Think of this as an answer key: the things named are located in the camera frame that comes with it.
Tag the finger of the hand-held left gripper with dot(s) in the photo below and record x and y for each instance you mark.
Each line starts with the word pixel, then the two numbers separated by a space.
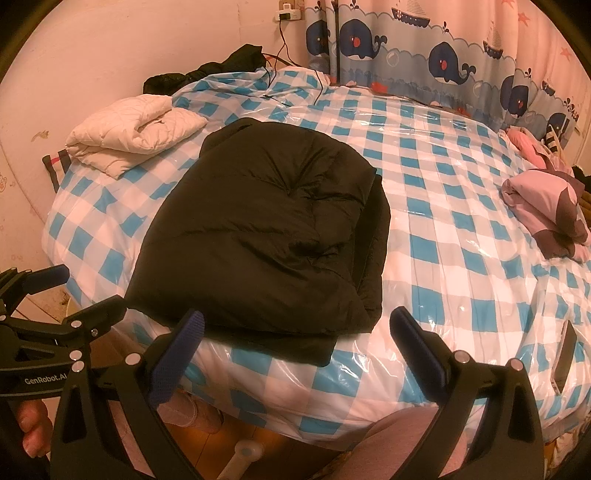
pixel 55 275
pixel 99 314

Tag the white wall charger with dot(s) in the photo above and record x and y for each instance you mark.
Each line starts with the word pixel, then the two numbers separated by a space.
pixel 288 14

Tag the blue white checked bed cover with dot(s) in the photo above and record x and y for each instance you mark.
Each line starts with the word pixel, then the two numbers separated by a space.
pixel 438 184

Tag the white plastic object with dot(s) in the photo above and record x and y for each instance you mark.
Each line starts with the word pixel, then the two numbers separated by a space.
pixel 244 457

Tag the black puffer jacket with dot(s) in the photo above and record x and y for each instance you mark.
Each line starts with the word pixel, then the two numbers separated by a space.
pixel 268 221

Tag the whale print curtain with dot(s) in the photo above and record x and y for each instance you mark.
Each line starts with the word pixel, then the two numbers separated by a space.
pixel 392 60

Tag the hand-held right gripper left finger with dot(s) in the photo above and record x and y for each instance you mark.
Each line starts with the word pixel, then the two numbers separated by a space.
pixel 178 355

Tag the black smartphone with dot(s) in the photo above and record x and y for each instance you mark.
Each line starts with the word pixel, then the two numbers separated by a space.
pixel 565 355

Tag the white quilted jacket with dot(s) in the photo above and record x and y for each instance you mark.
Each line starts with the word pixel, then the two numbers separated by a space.
pixel 134 129

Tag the pink crumpled garment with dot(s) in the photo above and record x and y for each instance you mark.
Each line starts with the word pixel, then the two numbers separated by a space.
pixel 526 143

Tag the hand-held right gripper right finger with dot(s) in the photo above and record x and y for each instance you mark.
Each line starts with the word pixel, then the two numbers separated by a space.
pixel 418 355

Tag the striped pillow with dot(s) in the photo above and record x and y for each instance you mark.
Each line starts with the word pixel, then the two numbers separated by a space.
pixel 55 166

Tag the pink and purple jacket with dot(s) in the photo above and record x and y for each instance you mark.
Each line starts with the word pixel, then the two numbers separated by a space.
pixel 540 194

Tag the black crumpled garment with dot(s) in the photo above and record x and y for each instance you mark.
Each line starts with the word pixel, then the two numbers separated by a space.
pixel 240 57

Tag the black white striped item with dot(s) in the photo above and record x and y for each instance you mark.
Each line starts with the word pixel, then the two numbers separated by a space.
pixel 556 134

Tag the pink slipper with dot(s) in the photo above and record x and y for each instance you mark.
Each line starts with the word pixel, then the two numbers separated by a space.
pixel 194 413

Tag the person's left hand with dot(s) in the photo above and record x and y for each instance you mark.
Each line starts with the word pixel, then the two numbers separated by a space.
pixel 34 424

